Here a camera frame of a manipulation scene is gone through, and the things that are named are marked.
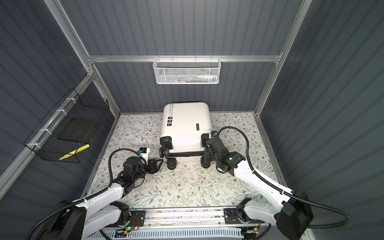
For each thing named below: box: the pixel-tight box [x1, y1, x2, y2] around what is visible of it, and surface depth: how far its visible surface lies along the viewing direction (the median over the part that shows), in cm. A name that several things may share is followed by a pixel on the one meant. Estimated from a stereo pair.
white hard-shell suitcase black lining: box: [159, 102, 212, 170], surface depth 86 cm
